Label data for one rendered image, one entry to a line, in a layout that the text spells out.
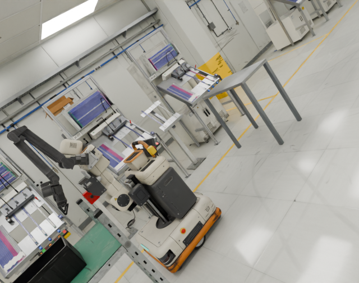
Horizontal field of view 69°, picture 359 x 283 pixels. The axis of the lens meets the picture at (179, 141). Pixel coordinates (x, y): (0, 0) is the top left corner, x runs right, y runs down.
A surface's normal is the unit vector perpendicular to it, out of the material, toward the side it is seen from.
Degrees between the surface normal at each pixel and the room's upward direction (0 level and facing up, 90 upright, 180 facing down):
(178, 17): 90
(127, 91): 90
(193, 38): 90
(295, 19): 90
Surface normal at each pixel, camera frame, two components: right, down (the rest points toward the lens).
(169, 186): 0.48, -0.08
